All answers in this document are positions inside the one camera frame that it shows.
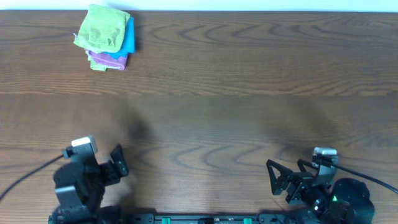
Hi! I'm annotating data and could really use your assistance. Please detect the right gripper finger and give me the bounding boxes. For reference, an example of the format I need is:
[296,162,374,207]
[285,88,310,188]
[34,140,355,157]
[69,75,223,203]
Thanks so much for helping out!
[297,159,319,180]
[266,159,294,195]

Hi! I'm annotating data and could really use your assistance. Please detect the green microfiber cloth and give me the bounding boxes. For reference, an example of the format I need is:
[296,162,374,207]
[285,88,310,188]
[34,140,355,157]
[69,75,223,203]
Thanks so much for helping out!
[73,4,130,53]

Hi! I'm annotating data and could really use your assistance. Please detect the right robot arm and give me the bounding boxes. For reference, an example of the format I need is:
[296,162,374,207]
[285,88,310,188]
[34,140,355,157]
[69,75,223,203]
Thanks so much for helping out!
[266,156,375,223]

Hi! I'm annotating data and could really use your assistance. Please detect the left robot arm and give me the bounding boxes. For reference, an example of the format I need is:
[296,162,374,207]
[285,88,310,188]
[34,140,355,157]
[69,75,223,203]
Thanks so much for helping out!
[48,143,129,224]

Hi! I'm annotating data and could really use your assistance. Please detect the light green folded cloth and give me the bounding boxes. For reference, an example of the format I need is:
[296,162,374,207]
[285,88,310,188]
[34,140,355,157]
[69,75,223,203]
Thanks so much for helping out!
[88,56,107,72]

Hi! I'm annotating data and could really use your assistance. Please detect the purple folded cloth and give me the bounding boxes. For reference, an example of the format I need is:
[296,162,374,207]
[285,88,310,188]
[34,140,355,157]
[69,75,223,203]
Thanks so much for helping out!
[85,50,127,70]

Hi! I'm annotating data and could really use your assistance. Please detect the blue folded cloth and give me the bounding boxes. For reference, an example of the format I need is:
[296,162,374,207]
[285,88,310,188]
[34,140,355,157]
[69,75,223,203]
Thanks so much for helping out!
[104,17,136,59]

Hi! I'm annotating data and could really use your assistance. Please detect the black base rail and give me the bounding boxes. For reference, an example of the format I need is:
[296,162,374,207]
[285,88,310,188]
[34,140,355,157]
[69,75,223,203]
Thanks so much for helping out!
[47,213,303,224]

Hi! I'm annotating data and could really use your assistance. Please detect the left black cable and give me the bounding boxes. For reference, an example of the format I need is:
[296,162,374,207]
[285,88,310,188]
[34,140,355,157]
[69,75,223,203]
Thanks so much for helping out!
[0,154,66,202]

